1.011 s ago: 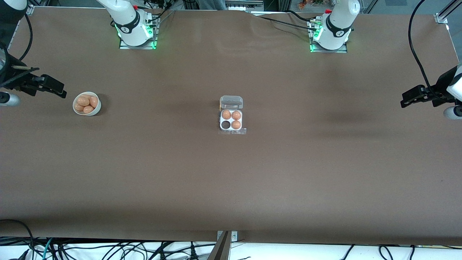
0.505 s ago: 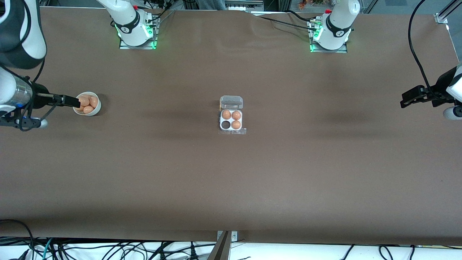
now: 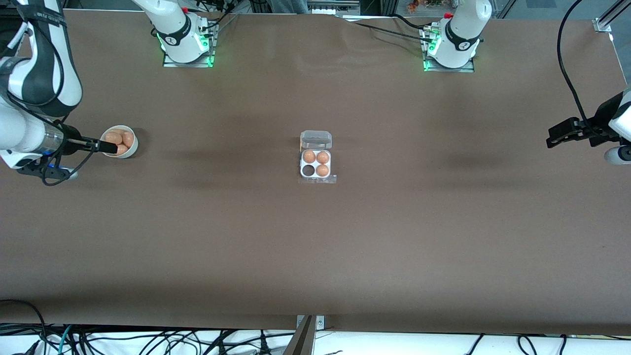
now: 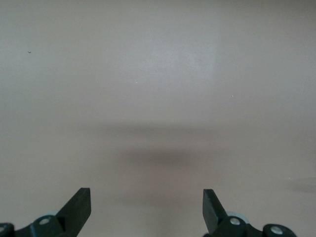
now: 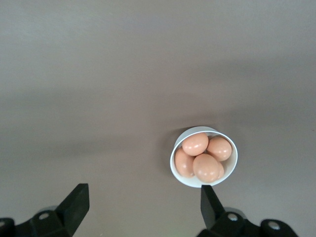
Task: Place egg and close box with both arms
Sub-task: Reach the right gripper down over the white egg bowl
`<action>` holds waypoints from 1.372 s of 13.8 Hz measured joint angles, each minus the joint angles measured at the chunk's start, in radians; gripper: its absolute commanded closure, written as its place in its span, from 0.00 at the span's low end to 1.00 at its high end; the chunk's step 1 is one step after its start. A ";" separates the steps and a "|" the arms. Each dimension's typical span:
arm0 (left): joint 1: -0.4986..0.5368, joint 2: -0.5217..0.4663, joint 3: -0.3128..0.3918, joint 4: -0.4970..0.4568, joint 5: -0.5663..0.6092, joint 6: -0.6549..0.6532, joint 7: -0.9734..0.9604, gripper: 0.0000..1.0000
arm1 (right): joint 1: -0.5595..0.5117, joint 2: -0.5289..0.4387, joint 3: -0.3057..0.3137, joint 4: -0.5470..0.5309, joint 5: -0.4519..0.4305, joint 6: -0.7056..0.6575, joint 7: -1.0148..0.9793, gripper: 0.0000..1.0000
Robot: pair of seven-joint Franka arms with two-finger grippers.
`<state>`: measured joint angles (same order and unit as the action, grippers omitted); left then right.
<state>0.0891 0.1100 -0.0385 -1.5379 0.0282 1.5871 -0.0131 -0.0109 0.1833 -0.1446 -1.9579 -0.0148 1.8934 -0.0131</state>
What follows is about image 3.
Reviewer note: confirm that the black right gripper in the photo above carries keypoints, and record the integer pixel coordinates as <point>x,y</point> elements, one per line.
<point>72,137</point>

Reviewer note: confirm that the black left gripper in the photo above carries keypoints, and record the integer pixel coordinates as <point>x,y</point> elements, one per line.
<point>598,124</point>

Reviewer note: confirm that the brown egg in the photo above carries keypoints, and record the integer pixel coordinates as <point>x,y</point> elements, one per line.
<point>128,139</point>
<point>113,137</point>
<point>309,157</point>
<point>323,157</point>
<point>122,150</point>
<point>322,170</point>

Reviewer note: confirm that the clear plastic egg box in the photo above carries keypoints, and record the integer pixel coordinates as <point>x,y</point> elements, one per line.
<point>315,140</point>

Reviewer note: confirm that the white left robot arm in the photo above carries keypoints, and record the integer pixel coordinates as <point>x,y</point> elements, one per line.
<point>463,29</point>

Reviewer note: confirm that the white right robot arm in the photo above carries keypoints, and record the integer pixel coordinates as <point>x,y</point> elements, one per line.
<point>44,74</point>

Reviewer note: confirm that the white round bowl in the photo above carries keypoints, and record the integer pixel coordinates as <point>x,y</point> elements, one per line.
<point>132,152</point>

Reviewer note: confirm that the aluminium profile bar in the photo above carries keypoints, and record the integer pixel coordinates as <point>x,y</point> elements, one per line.
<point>609,17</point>

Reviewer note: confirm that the orange object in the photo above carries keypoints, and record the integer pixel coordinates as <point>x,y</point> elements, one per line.
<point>412,6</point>

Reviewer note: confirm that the grey fabric object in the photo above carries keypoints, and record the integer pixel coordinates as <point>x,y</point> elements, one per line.
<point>288,6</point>

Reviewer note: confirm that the brown table cover sheet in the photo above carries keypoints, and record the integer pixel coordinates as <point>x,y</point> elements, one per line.
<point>315,246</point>

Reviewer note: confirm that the white grey device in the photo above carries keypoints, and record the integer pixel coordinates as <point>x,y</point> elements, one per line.
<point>335,7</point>

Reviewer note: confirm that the dark grey slanted bar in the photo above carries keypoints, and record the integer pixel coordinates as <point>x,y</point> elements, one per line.
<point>301,342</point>

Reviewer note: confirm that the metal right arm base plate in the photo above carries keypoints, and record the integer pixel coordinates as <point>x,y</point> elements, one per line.
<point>187,64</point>

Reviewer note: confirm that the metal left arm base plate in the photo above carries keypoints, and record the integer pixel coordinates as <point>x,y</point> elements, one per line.
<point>448,69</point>

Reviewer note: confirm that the small metal bracket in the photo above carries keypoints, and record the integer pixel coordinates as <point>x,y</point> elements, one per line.
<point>320,323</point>

